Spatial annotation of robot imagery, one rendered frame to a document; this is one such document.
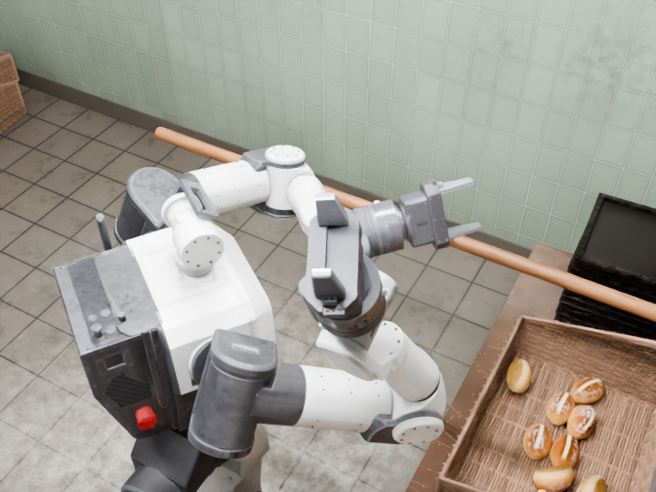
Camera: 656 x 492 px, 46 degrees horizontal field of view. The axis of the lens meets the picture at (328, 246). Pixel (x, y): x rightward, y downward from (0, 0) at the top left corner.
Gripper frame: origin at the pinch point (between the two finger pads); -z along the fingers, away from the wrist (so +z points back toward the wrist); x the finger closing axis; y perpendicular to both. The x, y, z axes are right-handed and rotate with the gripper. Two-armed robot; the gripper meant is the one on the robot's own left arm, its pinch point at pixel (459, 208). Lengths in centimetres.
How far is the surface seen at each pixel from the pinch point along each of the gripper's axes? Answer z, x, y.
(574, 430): -25, 77, -31
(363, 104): -8, 20, -184
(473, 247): -5.2, 16.1, -17.9
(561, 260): -47, 62, -91
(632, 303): -28.7, 27.4, -0.7
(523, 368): -19, 67, -47
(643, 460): -38, 85, -24
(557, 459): -18, 79, -25
